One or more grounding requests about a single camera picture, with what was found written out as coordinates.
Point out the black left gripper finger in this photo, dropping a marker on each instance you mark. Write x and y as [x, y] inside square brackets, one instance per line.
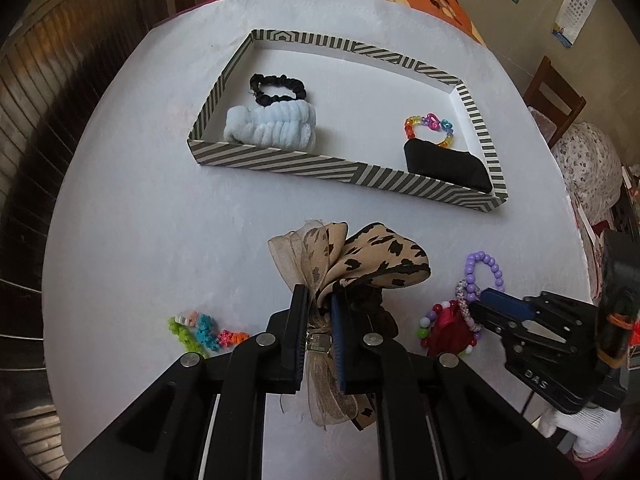
[294, 322]
[349, 325]

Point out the black folded cloth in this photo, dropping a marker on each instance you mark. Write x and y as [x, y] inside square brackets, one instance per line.
[455, 167]

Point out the wall calendar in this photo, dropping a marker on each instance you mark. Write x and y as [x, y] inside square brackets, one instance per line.
[571, 19]

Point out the floral fabric bundle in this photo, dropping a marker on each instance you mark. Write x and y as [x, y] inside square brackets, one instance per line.
[591, 169]

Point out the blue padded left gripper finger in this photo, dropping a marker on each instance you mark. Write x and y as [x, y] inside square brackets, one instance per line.
[497, 311]

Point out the red cloth pouch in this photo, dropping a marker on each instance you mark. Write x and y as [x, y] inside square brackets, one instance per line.
[450, 333]

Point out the striped shallow box tray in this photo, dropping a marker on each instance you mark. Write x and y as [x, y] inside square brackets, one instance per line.
[362, 95]

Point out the light blue fluffy headband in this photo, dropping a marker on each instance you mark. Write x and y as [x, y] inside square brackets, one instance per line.
[290, 125]

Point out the black hair scrunchie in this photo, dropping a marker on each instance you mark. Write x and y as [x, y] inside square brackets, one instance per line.
[294, 89]

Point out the wooden chair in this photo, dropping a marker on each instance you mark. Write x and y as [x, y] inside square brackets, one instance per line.
[549, 94]

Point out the leopard print hair bow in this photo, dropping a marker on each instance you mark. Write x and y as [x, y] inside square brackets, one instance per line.
[324, 257]

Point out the white gloved hand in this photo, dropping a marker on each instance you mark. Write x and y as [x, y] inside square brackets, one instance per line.
[595, 429]

